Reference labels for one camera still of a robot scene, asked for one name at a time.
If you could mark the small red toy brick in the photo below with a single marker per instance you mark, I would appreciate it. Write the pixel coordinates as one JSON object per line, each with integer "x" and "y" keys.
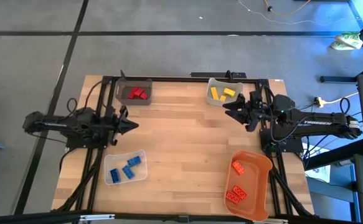
{"x": 144, "y": 96}

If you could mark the clear plastic bin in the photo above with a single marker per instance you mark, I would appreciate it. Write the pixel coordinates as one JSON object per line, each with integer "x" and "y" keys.
{"x": 139, "y": 177}

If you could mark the black floor bar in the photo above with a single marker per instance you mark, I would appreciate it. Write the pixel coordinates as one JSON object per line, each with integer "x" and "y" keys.
{"x": 209, "y": 75}

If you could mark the black aluminium table frame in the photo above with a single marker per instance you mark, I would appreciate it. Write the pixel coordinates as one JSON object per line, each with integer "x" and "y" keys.
{"x": 184, "y": 79}

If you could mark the grey translucent plastic bin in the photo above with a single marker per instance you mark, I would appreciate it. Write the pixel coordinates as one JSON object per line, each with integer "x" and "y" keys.
{"x": 122, "y": 96}

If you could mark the person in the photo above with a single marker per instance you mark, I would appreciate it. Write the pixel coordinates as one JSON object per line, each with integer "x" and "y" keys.
{"x": 347, "y": 40}

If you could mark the orange toy brick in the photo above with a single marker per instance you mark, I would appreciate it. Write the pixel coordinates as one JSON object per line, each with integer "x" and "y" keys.
{"x": 233, "y": 197}
{"x": 238, "y": 167}
{"x": 240, "y": 191}

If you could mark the small yellow toy brick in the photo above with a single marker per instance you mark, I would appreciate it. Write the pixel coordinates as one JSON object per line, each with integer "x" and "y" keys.
{"x": 222, "y": 98}

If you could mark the blue toy brick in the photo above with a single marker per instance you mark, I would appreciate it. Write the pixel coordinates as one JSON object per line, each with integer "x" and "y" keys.
{"x": 134, "y": 160}
{"x": 128, "y": 171}
{"x": 115, "y": 175}

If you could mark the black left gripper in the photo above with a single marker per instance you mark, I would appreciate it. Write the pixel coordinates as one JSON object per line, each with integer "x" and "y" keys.
{"x": 109, "y": 126}

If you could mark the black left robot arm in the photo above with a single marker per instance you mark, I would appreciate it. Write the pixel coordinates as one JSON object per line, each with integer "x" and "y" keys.
{"x": 53, "y": 126}

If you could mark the white paper sheet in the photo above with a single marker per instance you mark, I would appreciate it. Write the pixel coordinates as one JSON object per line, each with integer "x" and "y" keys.
{"x": 319, "y": 172}

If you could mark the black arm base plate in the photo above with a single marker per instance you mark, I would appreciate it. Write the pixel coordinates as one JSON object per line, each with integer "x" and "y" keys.
{"x": 75, "y": 143}
{"x": 293, "y": 146}

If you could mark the orange plastic bin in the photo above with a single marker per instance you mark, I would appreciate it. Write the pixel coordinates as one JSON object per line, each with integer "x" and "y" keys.
{"x": 252, "y": 183}

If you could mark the black diagonal beam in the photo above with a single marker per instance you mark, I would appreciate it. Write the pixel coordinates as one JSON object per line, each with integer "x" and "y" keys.
{"x": 333, "y": 155}

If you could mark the yellow plug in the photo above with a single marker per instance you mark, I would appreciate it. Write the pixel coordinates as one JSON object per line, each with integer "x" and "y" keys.
{"x": 318, "y": 101}

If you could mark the silver metal bracket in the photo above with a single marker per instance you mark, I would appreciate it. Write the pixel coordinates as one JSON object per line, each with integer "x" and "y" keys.
{"x": 97, "y": 217}

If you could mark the black standing desk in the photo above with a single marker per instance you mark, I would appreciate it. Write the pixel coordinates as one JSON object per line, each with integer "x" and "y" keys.
{"x": 337, "y": 79}

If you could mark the white plastic bin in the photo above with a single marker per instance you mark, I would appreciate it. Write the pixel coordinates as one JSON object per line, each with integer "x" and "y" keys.
{"x": 220, "y": 84}

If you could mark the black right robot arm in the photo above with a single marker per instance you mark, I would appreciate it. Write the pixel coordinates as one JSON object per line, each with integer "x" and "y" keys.
{"x": 318, "y": 124}

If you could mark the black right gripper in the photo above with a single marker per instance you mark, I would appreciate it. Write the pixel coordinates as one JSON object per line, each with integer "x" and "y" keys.
{"x": 257, "y": 112}

